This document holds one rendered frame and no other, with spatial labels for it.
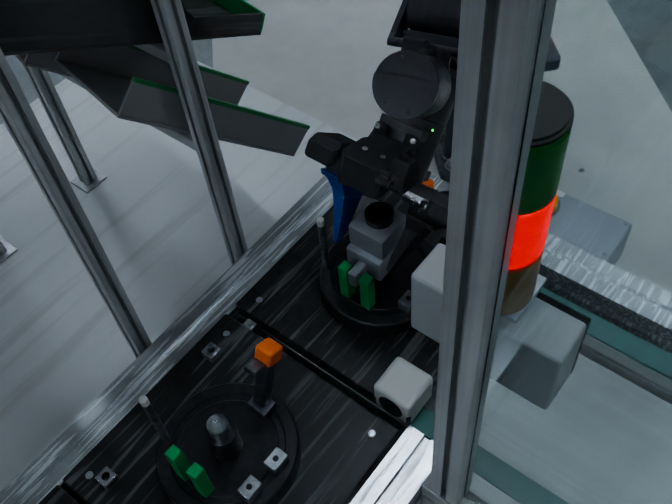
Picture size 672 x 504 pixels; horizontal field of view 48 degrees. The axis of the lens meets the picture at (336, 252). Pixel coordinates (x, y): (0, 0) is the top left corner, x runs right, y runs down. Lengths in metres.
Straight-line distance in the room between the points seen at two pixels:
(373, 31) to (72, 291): 0.68
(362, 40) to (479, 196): 1.00
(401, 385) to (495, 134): 0.46
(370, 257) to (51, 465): 0.39
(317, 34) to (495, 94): 1.07
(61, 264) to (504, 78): 0.88
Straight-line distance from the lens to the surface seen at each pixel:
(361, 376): 0.81
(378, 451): 0.77
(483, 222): 0.40
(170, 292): 1.05
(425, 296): 0.55
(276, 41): 1.39
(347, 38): 1.38
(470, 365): 0.52
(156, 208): 1.15
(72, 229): 0.75
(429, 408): 0.85
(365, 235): 0.77
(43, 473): 0.86
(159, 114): 0.82
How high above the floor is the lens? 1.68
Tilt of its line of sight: 52 degrees down
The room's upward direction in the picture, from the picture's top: 7 degrees counter-clockwise
